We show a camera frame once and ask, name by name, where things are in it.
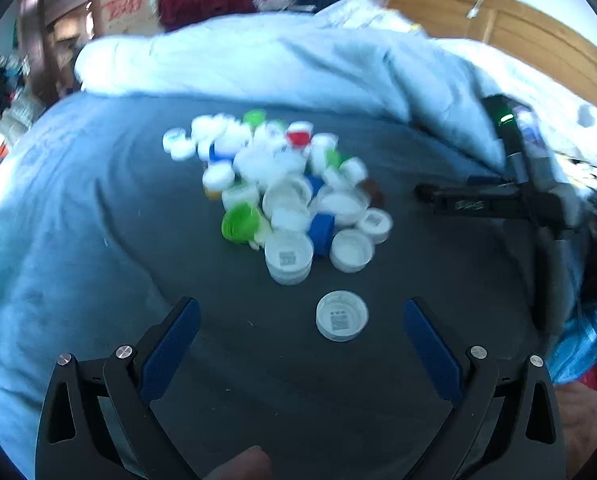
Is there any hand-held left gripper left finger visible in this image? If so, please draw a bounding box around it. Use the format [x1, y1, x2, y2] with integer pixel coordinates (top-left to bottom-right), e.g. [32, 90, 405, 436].
[35, 297, 202, 480]

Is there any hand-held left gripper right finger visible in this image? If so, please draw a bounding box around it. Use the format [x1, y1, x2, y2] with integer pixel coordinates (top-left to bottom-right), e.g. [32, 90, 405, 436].
[402, 297, 566, 480]

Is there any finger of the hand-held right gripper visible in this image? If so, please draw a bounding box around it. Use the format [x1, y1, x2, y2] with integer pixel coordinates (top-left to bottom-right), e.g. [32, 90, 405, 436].
[415, 175, 529, 221]

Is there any white bottle cap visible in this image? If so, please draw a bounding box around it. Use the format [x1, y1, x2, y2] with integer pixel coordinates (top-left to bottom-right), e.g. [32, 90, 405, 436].
[315, 291, 369, 342]

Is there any pile of mixed bottle caps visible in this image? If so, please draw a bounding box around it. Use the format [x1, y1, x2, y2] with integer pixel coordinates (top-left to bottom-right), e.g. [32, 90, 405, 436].
[162, 110, 394, 286]

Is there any person's left hand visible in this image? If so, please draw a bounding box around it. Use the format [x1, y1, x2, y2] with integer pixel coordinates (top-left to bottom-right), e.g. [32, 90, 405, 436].
[202, 445, 274, 480]

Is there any white crumpled sheet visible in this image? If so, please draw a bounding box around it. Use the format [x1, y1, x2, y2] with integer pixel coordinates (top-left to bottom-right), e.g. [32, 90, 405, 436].
[428, 35, 597, 176]

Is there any blue bed sheet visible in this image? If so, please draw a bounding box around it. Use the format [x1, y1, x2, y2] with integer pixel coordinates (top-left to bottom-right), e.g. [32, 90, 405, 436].
[0, 92, 584, 480]

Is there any wooden headboard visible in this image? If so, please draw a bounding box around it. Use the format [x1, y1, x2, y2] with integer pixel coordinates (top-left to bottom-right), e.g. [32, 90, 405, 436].
[388, 0, 597, 116]

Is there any blue plastic bag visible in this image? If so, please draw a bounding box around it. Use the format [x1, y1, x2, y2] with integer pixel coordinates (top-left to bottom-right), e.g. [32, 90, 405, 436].
[548, 300, 597, 386]

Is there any light blue duvet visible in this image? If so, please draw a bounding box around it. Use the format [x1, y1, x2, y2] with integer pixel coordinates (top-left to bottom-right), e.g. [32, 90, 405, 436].
[73, 0, 511, 173]

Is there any clutter of bags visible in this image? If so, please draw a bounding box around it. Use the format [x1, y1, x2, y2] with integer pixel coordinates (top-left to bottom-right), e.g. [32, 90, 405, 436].
[0, 45, 46, 176]

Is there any dark red cloth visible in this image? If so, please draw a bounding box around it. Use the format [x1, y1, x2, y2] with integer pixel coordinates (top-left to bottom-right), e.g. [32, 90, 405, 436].
[158, 0, 256, 33]

